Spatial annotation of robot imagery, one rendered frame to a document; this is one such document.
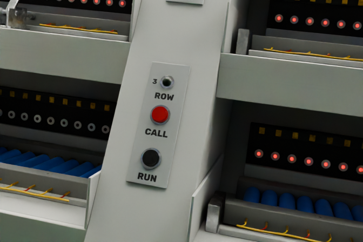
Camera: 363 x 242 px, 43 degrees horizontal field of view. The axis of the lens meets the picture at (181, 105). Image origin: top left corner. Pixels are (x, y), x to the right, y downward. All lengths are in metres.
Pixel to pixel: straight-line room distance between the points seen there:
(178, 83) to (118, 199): 0.12
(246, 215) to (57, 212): 0.19
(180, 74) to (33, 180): 0.20
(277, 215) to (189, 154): 0.11
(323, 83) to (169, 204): 0.18
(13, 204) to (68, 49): 0.17
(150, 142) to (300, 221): 0.17
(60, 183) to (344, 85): 0.31
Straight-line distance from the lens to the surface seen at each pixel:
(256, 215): 0.48
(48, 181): 0.52
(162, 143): 0.43
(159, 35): 0.47
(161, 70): 0.46
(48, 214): 0.48
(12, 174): 0.54
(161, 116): 0.44
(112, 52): 0.49
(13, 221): 0.48
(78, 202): 0.50
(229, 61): 0.46
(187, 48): 0.46
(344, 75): 0.46
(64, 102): 0.65
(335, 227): 0.49
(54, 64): 0.51
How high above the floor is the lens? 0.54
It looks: 15 degrees up
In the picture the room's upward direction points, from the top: 11 degrees clockwise
